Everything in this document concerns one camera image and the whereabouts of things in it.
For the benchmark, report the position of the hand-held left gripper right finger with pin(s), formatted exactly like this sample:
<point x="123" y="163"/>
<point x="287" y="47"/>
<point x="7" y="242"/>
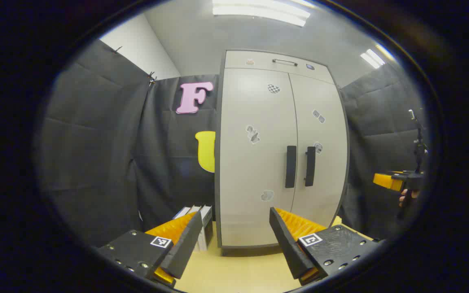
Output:
<point x="289" y="248"/>

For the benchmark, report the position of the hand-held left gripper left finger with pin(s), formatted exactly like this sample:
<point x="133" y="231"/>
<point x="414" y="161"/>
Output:
<point x="183" y="248"/>

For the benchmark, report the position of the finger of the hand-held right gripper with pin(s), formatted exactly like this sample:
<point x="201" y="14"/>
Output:
<point x="387" y="180"/>

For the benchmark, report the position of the grey shoe cabinet door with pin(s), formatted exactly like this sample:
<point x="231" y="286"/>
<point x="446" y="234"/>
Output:
<point x="255" y="171"/>
<point x="324" y="179"/>

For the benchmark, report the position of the grey double-door shoe cabinet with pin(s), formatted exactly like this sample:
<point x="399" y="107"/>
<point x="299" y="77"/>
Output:
<point x="259" y="162"/>

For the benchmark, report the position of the grey cabinet drawer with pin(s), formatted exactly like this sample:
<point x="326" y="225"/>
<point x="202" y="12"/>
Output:
<point x="259" y="61"/>

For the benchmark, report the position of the grey book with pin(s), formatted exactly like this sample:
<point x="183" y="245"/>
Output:
<point x="207" y="228"/>

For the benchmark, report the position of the dark blue book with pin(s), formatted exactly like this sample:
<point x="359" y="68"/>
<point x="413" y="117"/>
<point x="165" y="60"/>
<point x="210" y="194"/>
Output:
<point x="180" y="213"/>

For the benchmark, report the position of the small ceiling light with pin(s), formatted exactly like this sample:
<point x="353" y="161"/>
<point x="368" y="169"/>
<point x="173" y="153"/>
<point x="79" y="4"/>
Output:
<point x="373" y="58"/>

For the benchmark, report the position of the black backdrop cloth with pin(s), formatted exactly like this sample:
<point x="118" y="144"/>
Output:
<point x="96" y="142"/>

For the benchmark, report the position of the long ceiling light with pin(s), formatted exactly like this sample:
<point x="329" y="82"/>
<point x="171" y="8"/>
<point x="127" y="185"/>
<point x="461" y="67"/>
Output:
<point x="259" y="12"/>

